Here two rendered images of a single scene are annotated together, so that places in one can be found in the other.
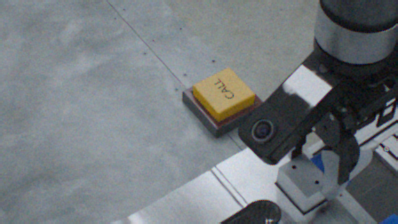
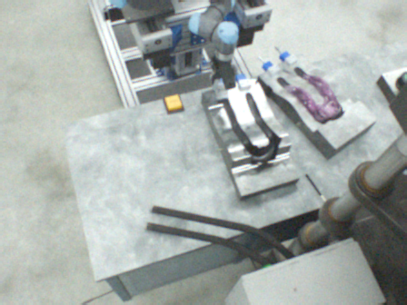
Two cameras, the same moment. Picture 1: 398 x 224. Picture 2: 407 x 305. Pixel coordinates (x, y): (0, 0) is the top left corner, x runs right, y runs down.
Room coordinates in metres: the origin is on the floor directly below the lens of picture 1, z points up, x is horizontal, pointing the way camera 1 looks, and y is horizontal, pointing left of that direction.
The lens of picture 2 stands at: (0.32, 0.97, 2.46)
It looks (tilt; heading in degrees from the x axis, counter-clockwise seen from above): 63 degrees down; 279
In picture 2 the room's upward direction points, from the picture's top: 9 degrees clockwise
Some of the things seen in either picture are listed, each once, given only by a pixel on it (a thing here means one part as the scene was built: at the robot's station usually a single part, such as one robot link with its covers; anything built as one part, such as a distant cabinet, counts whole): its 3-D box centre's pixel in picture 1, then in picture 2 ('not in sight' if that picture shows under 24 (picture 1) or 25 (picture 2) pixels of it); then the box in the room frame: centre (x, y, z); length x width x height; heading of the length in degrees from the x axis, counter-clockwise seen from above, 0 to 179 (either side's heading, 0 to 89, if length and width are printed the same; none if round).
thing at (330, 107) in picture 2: not in sight; (315, 94); (0.08, -0.24, 0.90); 0.26 x 0.18 x 0.08; 143
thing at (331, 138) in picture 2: not in sight; (314, 100); (0.08, -0.24, 0.86); 0.50 x 0.26 x 0.11; 143
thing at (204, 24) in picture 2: not in sight; (206, 24); (0.60, -0.18, 1.21); 0.11 x 0.11 x 0.08; 76
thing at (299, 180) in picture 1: (334, 169); (217, 83); (0.52, -0.15, 0.89); 0.13 x 0.05 x 0.05; 126
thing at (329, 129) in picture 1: (348, 79); (222, 63); (0.51, -0.14, 1.05); 0.09 x 0.08 x 0.12; 126
